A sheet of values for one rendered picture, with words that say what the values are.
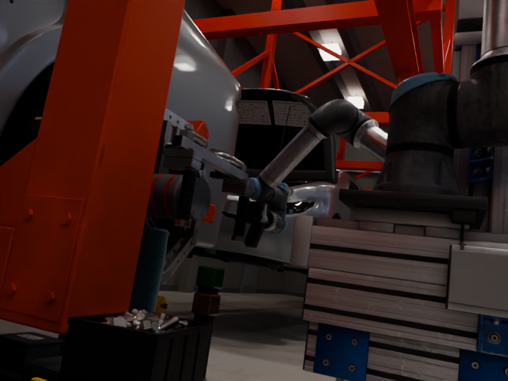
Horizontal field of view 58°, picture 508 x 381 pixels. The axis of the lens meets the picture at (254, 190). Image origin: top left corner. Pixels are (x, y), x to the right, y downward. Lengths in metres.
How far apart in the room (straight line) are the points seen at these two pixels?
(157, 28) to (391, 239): 0.59
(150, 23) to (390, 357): 0.74
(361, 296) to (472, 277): 0.20
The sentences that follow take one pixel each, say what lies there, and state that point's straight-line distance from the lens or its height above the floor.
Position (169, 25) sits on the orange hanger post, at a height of 1.13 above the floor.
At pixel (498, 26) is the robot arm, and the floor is 1.11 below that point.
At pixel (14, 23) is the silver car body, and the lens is 1.45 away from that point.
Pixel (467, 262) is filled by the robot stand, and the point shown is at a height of 0.71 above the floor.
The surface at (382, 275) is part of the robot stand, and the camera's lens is 0.79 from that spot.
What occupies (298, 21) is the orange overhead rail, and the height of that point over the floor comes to 3.25.
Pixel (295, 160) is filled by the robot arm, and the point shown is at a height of 1.06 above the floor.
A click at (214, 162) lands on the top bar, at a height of 0.96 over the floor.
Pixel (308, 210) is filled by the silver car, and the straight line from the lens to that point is 3.99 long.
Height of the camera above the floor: 0.67
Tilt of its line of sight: 10 degrees up
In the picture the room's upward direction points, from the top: 8 degrees clockwise
